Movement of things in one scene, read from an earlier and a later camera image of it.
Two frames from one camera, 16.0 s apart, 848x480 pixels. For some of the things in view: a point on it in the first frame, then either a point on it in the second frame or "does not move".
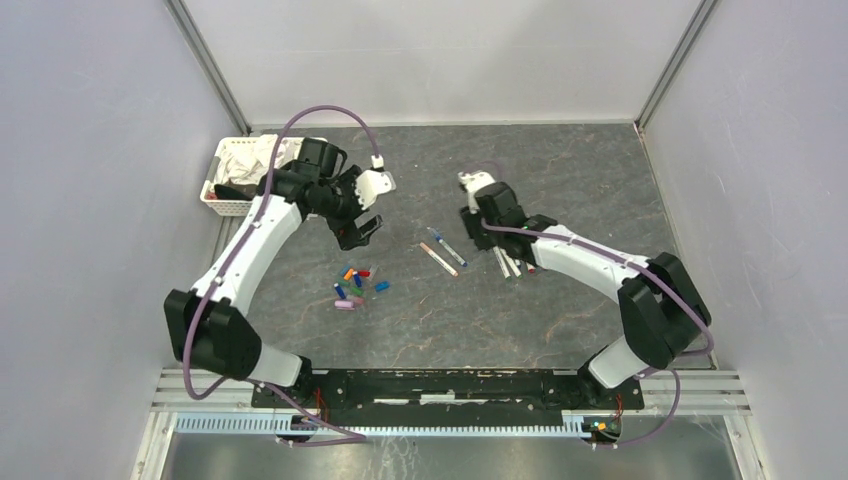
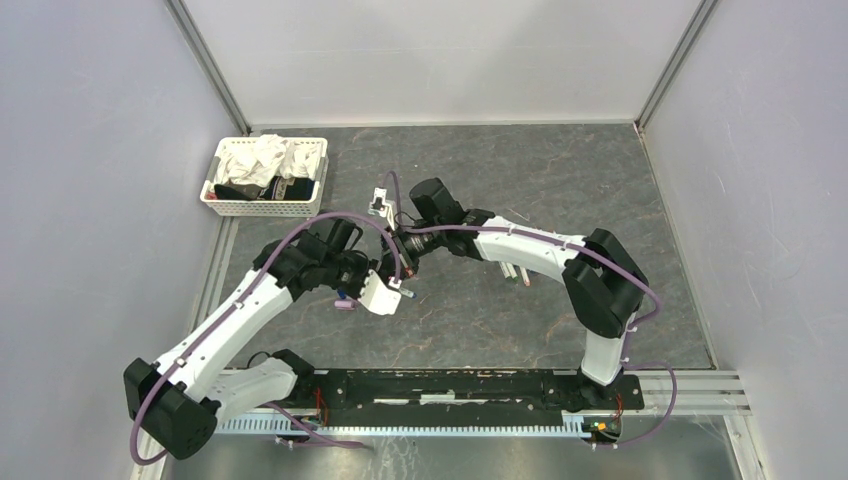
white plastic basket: (237, 208) does not move
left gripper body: (340, 203) → (349, 271)
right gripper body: (484, 237) → (410, 245)
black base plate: (459, 392) does not move
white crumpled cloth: (252, 158) does not move
